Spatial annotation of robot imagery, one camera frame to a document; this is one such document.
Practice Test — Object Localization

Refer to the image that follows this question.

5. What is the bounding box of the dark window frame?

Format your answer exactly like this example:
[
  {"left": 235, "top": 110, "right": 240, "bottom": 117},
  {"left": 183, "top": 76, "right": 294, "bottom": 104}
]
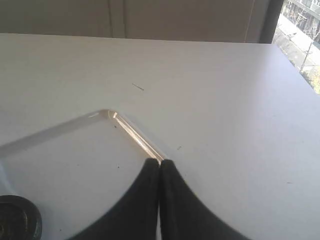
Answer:
[{"left": 259, "top": 0, "right": 284, "bottom": 44}]

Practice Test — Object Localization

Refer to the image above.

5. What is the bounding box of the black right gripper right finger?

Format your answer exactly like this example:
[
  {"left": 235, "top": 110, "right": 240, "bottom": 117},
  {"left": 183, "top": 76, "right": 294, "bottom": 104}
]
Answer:
[{"left": 158, "top": 159, "right": 247, "bottom": 240}]

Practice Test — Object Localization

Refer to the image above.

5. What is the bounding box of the black weight plate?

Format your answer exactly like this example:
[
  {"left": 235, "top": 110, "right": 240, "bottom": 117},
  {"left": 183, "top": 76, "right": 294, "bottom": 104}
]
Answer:
[{"left": 0, "top": 195, "right": 43, "bottom": 240}]

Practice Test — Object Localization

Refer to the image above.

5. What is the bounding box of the white plastic tray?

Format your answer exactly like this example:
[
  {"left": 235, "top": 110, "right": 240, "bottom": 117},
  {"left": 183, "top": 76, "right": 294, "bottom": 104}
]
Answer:
[{"left": 0, "top": 109, "right": 165, "bottom": 240}]

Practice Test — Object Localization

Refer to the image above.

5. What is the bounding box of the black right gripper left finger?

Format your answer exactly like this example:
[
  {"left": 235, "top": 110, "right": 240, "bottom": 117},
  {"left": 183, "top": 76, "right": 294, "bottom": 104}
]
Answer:
[{"left": 71, "top": 158, "right": 160, "bottom": 240}]

